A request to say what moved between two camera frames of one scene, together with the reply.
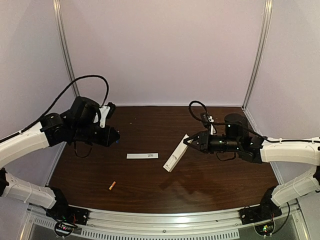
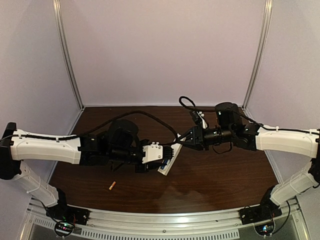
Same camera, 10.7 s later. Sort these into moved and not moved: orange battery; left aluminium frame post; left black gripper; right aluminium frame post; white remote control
Moved: left black gripper; white remote control
Not moved: right aluminium frame post; orange battery; left aluminium frame post
